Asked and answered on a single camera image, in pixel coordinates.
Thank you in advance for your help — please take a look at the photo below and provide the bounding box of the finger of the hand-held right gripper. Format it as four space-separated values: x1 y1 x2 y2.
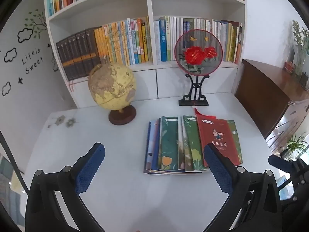
268 154 309 174
280 174 309 206

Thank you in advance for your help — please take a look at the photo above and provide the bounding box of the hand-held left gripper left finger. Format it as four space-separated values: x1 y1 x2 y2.
25 142 106 232

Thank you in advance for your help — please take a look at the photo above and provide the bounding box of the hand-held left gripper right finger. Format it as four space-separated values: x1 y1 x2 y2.
203 143 283 232

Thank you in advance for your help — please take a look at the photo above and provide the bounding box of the olive butterfly cover book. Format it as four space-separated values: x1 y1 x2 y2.
227 119 243 164

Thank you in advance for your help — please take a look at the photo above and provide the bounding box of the red cartoon cover book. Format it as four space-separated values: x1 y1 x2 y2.
196 115 240 168

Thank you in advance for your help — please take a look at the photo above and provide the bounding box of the green beetle cover book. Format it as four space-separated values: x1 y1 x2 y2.
183 115 205 172

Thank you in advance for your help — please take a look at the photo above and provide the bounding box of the teal mantis cover book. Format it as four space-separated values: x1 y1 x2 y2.
157 116 180 171

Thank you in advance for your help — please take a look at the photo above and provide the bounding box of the fanned pile of books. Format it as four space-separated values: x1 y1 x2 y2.
143 115 243 175

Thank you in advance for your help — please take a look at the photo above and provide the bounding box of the row of dark brown books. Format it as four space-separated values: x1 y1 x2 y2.
56 28 102 81

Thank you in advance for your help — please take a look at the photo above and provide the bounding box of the row of orange yellow books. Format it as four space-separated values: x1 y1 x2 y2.
94 16 153 66

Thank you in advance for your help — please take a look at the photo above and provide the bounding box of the row of white blue books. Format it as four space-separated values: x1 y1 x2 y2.
154 16 243 63

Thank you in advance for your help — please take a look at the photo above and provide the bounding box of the green potted plant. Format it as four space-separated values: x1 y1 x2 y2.
281 132 309 161

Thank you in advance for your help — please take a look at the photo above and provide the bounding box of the red tassel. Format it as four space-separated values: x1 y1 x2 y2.
193 106 216 121

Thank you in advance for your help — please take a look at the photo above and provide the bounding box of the black fan stand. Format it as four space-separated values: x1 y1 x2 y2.
179 74 209 106

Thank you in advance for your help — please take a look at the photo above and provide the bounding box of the brown wooden cabinet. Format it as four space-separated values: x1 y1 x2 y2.
234 58 309 141

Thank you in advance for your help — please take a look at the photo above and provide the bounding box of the yellow globe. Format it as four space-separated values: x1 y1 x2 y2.
88 63 137 125

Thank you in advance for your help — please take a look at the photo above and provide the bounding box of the round embroidered flower fan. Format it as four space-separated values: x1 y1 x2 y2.
174 29 224 76

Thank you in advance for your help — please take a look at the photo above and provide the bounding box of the tall potted plant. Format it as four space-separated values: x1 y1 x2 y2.
291 19 309 87

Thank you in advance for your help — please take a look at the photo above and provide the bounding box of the white bookshelf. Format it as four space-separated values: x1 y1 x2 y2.
44 0 247 109

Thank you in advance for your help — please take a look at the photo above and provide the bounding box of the red bookmark string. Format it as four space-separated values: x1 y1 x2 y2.
68 78 78 93

